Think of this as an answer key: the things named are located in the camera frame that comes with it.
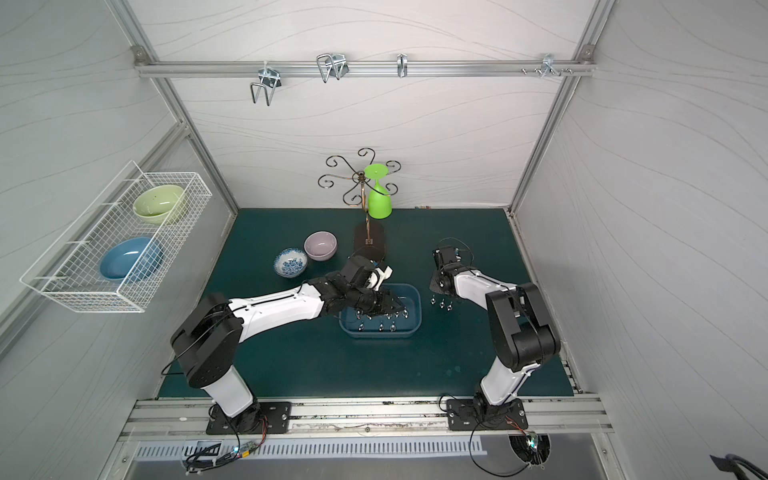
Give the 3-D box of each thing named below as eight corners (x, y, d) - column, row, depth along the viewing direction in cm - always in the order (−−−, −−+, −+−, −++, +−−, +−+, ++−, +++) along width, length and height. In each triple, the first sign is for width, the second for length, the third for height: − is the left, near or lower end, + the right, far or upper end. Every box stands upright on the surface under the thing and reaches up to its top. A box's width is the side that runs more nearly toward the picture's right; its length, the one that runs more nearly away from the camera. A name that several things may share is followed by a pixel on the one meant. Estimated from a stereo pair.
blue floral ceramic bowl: (274, 278, 102) (270, 270, 98) (281, 256, 108) (277, 248, 104) (304, 278, 102) (301, 270, 98) (309, 256, 108) (306, 248, 104)
